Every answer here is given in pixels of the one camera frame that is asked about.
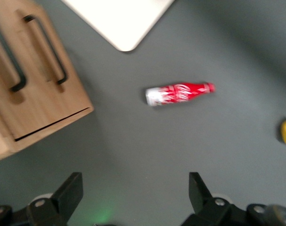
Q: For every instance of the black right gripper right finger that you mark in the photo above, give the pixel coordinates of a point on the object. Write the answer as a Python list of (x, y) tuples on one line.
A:
[(204, 207)]

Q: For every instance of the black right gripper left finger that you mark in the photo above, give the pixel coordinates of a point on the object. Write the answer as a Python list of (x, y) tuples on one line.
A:
[(63, 202)]

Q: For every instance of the wooden drawer front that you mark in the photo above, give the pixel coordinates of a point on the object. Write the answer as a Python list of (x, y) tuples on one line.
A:
[(70, 99), (6, 110)]

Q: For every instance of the wooden drawer cabinet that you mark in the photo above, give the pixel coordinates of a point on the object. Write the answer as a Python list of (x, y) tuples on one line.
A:
[(39, 110)]

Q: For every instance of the red cola bottle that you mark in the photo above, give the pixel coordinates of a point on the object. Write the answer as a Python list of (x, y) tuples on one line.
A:
[(178, 93)]

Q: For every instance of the beige plastic tray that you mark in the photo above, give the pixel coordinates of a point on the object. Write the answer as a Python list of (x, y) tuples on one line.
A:
[(124, 21)]

